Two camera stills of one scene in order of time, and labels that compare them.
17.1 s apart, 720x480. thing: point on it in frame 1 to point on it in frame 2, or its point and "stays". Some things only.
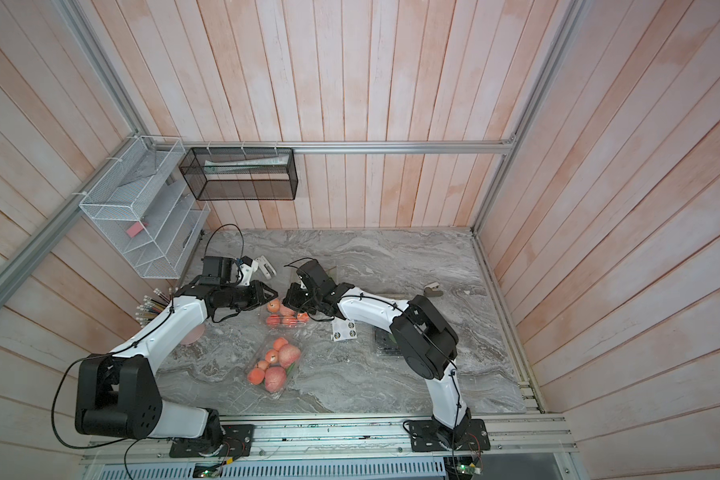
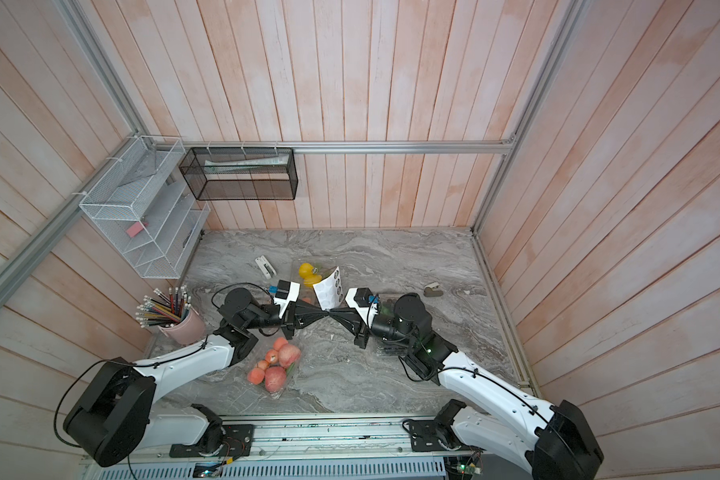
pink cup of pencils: (156, 302) stays
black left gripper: (258, 294) to (297, 317)
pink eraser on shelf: (135, 229) stays
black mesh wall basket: (240, 173) stays
